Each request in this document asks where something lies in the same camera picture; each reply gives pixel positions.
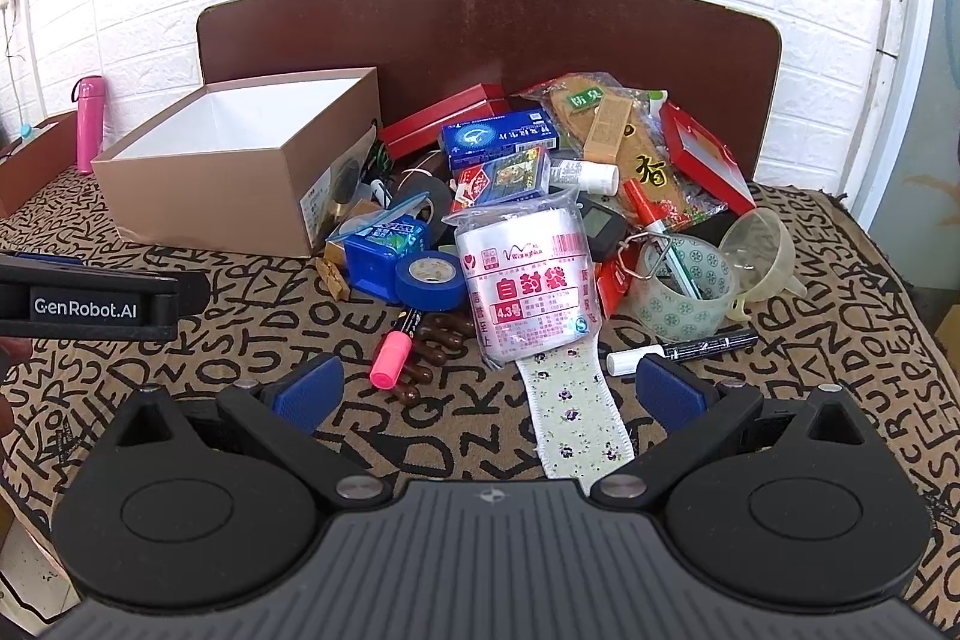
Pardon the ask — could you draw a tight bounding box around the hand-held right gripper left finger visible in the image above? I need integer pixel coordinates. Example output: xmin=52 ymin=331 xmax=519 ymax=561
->
xmin=101 ymin=353 xmax=395 ymax=512

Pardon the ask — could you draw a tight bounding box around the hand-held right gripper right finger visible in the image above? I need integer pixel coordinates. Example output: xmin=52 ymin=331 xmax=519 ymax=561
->
xmin=592 ymin=353 xmax=871 ymax=512

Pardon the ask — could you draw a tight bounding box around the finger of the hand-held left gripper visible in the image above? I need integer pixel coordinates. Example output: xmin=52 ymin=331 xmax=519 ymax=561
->
xmin=0 ymin=248 xmax=83 ymax=271
xmin=0 ymin=269 xmax=211 ymax=322

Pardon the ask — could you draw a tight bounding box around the black and white marker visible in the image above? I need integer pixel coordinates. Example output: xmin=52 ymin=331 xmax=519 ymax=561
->
xmin=606 ymin=329 xmax=760 ymax=375

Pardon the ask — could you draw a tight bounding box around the pink capped marker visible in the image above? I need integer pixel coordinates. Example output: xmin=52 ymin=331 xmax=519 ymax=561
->
xmin=370 ymin=306 xmax=421 ymax=390

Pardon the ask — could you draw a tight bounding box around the brown cardboard box white inside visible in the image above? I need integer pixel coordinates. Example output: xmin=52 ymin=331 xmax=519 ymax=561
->
xmin=90 ymin=66 xmax=383 ymax=259

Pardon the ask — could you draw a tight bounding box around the small tan wooden clip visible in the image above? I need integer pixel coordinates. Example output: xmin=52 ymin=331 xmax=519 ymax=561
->
xmin=315 ymin=257 xmax=350 ymax=300

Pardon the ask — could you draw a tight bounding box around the brown wooden massager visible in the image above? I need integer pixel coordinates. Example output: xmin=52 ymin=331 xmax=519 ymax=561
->
xmin=394 ymin=310 xmax=466 ymax=408

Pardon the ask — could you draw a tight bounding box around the blue tape roll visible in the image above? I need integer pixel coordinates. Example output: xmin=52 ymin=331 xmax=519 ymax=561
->
xmin=394 ymin=250 xmax=464 ymax=313

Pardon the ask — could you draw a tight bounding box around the letter printed blanket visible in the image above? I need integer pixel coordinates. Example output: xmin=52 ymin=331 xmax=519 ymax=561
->
xmin=0 ymin=164 xmax=960 ymax=640

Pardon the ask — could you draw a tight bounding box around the green patterned tape roll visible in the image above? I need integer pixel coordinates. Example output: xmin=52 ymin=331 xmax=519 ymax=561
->
xmin=628 ymin=235 xmax=740 ymax=345

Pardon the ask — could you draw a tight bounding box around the floral fabric insole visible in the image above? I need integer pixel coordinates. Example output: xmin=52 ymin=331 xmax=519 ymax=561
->
xmin=516 ymin=340 xmax=635 ymax=480

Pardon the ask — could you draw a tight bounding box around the brown wooden box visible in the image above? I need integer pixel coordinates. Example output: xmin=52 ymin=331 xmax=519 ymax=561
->
xmin=0 ymin=111 xmax=80 ymax=221

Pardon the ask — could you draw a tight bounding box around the small red packet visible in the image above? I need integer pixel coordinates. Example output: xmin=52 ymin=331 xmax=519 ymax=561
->
xmin=596 ymin=257 xmax=638 ymax=319

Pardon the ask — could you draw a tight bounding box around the green pen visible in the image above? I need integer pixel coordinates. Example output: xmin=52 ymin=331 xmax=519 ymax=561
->
xmin=660 ymin=227 xmax=706 ymax=300

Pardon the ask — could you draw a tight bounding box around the pink bottle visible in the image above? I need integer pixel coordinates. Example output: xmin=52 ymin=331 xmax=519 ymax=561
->
xmin=73 ymin=76 xmax=106 ymax=176

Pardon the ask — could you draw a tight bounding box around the blue green gum box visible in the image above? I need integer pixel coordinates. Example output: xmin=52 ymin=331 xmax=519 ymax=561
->
xmin=343 ymin=218 xmax=430 ymax=296

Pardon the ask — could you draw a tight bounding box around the clear zip bag blue edge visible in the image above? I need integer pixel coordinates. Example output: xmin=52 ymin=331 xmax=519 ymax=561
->
xmin=326 ymin=190 xmax=443 ymax=251

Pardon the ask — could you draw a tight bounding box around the black digital device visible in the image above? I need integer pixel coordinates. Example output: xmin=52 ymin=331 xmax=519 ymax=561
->
xmin=581 ymin=197 xmax=627 ymax=262

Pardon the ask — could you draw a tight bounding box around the clear yellowish plastic funnel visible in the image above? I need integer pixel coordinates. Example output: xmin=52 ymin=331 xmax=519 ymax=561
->
xmin=718 ymin=209 xmax=807 ymax=319

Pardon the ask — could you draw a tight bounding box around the red and white marker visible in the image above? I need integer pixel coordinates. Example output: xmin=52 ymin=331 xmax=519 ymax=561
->
xmin=622 ymin=179 xmax=668 ymax=236

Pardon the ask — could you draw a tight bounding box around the packet of brown insoles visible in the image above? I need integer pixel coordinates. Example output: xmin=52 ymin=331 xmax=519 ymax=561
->
xmin=517 ymin=74 xmax=728 ymax=232

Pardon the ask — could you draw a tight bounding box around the black tape roll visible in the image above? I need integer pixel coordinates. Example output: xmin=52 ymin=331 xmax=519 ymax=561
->
xmin=390 ymin=171 xmax=451 ymax=229

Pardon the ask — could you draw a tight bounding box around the small white bottle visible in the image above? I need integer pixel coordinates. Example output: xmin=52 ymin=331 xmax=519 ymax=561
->
xmin=547 ymin=158 xmax=622 ymax=195

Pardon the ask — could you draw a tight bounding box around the flat red box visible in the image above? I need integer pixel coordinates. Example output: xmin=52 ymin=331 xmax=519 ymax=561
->
xmin=658 ymin=100 xmax=757 ymax=217

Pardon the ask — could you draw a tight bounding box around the small tan carton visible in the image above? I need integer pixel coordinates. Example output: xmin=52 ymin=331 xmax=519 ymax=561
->
xmin=585 ymin=98 xmax=638 ymax=165

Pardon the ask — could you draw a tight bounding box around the playing card box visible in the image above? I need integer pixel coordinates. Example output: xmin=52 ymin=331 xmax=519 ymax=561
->
xmin=454 ymin=149 xmax=552 ymax=206

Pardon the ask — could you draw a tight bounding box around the red gift box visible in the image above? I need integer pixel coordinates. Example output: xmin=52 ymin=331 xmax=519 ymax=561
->
xmin=379 ymin=83 xmax=511 ymax=161

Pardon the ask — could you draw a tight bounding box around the blue medicine box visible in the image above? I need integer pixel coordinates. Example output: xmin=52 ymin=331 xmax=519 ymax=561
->
xmin=441 ymin=111 xmax=562 ymax=172

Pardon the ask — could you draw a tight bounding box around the brown wooden headboard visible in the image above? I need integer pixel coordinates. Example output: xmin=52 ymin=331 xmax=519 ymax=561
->
xmin=196 ymin=0 xmax=782 ymax=184

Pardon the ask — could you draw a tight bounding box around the metal wire clip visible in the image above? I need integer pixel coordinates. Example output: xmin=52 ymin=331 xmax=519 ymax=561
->
xmin=619 ymin=231 xmax=676 ymax=281

